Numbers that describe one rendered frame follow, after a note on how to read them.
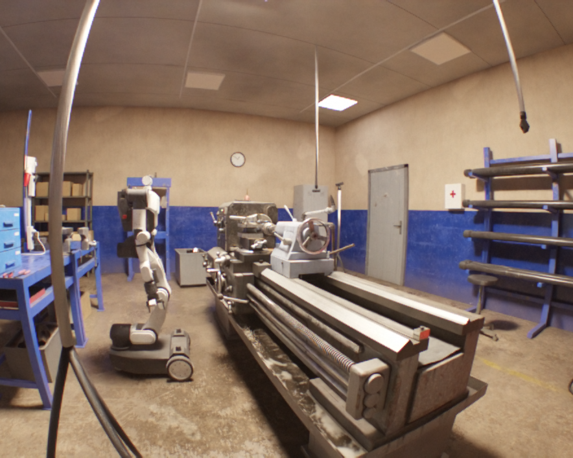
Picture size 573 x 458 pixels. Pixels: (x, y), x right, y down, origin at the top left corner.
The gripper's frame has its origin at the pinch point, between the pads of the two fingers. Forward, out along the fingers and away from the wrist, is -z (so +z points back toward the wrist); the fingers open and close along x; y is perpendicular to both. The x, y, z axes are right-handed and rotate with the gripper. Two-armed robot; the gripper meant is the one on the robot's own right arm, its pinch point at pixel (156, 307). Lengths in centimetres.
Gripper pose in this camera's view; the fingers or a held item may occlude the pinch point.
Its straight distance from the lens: 214.8
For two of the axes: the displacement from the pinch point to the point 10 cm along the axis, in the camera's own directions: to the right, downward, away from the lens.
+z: -1.7, -9.8, -1.1
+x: 9.3, -2.0, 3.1
